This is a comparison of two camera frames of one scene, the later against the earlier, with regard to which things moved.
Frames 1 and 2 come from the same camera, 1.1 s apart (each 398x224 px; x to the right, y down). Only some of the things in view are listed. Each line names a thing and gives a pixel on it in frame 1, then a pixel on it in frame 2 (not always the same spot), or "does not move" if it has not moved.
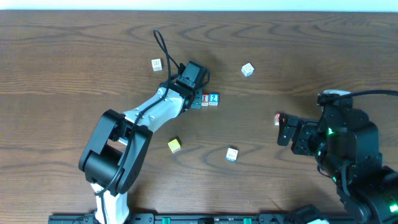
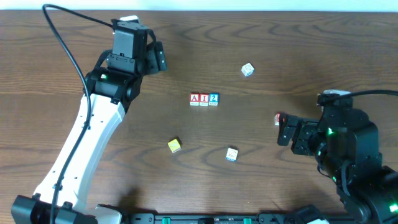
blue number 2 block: x=214 y=99 does not move
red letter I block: x=204 y=99 does not move
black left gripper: x=196 y=98 -> x=158 y=57
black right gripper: x=297 y=134 does not move
